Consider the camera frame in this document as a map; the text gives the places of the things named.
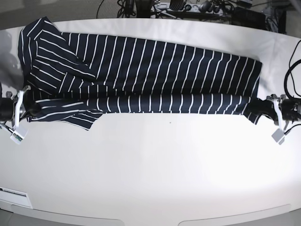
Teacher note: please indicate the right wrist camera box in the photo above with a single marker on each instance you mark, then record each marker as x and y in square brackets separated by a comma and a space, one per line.
[18, 135]

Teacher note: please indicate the black electronics box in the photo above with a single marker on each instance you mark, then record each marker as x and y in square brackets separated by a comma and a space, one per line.
[248, 18]

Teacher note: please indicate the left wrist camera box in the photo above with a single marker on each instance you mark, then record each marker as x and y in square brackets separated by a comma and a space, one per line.
[279, 136]

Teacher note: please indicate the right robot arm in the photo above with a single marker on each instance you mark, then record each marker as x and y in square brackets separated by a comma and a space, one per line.
[13, 109]

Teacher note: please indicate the navy white striped T-shirt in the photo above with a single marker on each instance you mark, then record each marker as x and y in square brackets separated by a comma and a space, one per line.
[76, 78]

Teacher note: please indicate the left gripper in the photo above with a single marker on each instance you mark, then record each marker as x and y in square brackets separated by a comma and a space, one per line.
[257, 108]

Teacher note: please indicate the white paper label sheet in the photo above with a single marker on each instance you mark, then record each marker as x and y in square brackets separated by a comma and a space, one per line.
[15, 197]

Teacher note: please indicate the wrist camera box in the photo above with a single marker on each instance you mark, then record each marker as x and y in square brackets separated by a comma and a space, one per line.
[279, 136]
[18, 135]

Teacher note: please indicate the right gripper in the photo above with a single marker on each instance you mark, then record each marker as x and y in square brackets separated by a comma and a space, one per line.
[25, 105]

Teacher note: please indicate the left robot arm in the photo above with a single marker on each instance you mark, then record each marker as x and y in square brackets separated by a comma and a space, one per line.
[291, 111]

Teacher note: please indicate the white power strip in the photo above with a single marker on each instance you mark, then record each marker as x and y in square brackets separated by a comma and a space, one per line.
[164, 7]

